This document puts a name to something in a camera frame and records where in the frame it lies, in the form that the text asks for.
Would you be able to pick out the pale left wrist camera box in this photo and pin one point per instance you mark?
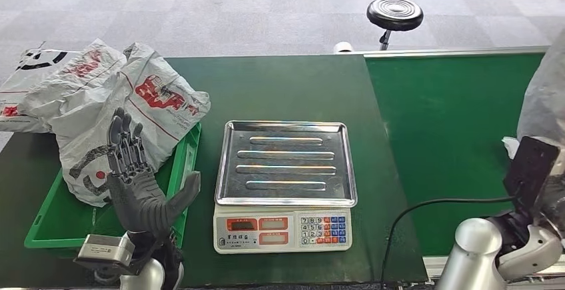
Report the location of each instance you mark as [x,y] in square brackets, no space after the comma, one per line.
[106,248]

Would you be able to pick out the green plastic crate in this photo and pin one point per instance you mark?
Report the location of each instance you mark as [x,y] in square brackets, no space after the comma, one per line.
[57,230]

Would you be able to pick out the black round stool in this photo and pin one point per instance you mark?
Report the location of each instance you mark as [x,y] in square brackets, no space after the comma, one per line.
[394,13]

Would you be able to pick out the green conveyor belt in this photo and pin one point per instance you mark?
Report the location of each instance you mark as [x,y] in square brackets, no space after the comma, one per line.
[441,146]

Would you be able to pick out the grey parcel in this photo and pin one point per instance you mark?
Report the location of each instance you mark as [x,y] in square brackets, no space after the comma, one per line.
[545,102]
[75,89]
[150,98]

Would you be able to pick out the black-backed right wrist camera box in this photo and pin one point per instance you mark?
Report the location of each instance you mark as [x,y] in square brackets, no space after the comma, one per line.
[529,173]

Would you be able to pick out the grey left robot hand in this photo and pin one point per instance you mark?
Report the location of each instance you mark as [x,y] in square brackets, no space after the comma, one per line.
[137,199]

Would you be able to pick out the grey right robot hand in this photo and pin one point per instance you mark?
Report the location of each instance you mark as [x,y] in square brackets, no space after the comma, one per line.
[561,191]

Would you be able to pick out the grey parcel, small red print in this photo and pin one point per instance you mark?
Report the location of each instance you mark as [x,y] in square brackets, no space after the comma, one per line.
[75,89]

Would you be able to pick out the white scale with steel tray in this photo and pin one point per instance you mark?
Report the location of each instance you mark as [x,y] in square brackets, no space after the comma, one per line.
[282,164]

